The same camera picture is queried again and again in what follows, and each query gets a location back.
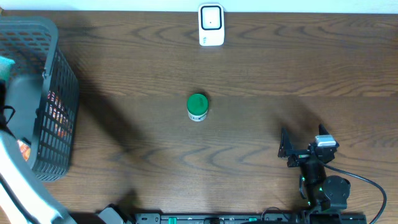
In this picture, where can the green lid jar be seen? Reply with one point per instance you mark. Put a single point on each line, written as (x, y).
(197, 107)

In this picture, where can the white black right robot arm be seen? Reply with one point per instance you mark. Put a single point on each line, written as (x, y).
(326, 195)

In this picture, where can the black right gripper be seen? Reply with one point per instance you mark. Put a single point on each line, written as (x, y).
(286, 149)

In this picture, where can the white barcode scanner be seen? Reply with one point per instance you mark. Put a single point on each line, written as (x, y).
(211, 29)

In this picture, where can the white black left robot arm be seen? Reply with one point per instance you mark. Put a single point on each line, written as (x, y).
(24, 198)

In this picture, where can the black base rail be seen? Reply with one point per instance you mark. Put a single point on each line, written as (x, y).
(113, 214)

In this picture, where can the dark grey plastic basket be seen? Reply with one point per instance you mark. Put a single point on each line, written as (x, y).
(42, 95)

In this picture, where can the orange snack in basket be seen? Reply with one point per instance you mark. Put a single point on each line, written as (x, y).
(62, 127)

